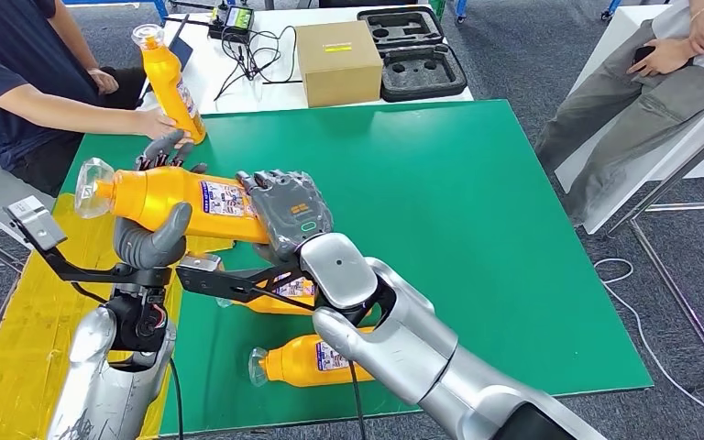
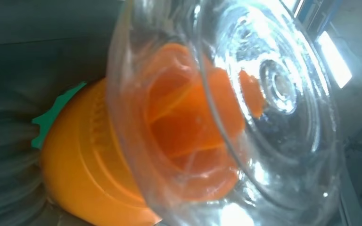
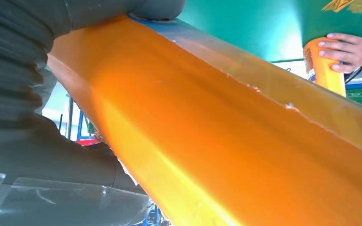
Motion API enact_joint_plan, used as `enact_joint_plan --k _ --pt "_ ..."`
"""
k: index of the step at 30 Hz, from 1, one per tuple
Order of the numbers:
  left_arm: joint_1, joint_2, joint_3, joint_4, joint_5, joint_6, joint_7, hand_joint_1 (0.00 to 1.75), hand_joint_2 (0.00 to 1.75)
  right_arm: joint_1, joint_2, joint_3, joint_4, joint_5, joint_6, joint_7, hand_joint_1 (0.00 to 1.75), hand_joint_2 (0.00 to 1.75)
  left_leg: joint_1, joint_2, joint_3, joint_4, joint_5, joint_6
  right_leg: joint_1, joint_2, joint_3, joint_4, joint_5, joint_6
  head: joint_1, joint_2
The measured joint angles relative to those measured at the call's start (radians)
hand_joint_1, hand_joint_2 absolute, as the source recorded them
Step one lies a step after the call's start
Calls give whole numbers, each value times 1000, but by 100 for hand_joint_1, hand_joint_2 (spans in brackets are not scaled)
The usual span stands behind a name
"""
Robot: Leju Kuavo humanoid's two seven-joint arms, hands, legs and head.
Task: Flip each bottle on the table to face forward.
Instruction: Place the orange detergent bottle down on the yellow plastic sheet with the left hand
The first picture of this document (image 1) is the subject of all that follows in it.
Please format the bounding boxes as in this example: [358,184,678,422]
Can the person's left hand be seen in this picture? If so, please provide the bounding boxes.
[626,38,697,78]
[86,68,120,95]

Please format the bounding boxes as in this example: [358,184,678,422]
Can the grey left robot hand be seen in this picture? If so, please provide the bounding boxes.
[113,128,209,271]

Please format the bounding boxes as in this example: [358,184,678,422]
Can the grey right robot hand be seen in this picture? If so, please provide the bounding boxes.
[235,170,335,263]

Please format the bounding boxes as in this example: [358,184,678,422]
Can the orange plastic bottle clear cap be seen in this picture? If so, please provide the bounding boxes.
[131,24,207,146]
[248,327,378,389]
[214,276,320,317]
[74,158,271,246]

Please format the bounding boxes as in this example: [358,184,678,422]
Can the white table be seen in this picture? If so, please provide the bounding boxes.
[136,5,475,116]

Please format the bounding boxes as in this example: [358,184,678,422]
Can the person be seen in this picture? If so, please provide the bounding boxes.
[533,0,704,229]
[0,0,193,199]

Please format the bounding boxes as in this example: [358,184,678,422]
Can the dark blue tablet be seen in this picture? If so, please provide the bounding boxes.
[170,15,195,71]

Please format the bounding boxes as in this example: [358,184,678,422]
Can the black controller with green screen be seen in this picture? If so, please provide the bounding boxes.
[207,5,256,42]

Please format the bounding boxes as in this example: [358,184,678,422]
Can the brown cardboard box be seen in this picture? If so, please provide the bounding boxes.
[295,20,383,109]

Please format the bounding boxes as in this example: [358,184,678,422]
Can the yellow plastic sheet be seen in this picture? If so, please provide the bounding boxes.
[0,181,236,440]

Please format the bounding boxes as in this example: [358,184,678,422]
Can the black foam case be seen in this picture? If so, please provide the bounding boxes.
[357,5,468,104]

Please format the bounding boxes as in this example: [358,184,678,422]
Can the black object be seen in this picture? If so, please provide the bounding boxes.
[319,0,419,8]

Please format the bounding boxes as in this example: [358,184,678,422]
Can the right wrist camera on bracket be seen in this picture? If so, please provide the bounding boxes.
[175,253,323,314]

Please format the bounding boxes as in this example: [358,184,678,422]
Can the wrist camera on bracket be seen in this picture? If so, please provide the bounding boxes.
[175,253,323,314]
[2,195,174,287]

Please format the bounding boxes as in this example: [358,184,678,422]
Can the black tangled cables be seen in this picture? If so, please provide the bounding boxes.
[214,27,303,104]

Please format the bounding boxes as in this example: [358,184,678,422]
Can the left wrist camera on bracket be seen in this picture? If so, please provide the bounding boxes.
[2,195,174,287]

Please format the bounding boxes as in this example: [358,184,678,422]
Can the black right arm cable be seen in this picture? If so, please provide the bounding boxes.
[248,288,369,440]

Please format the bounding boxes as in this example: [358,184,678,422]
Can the white floor cable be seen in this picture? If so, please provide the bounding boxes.
[593,258,704,429]

